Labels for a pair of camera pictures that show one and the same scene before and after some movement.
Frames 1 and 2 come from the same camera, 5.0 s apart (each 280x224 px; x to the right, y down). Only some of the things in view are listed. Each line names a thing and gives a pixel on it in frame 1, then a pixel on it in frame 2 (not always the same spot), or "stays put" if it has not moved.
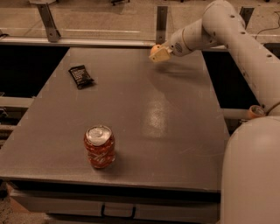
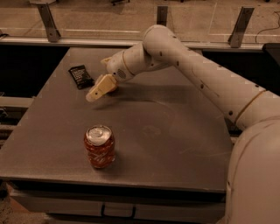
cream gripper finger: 162,55 -> 105,86
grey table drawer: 161,206 stays put
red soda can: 100,146 stays put
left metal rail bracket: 53,35 stays put
